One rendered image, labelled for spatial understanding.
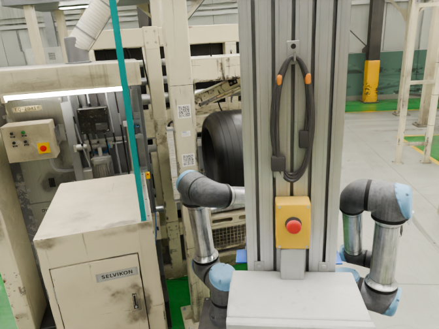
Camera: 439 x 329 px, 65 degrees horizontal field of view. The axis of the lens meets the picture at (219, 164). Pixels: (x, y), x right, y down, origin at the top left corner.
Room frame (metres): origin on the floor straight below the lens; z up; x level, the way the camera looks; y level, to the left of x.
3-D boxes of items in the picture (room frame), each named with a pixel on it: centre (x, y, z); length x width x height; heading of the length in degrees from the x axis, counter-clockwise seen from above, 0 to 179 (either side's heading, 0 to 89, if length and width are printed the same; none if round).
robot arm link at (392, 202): (1.10, -0.59, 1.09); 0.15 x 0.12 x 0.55; 57
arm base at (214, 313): (1.24, 0.01, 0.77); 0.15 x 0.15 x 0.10
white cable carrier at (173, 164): (1.97, 0.27, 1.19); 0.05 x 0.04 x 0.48; 13
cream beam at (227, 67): (2.42, -0.10, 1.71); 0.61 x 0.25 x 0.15; 103
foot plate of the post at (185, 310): (2.02, 0.20, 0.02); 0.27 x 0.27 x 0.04; 13
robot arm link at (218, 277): (1.25, 0.02, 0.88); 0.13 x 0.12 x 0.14; 30
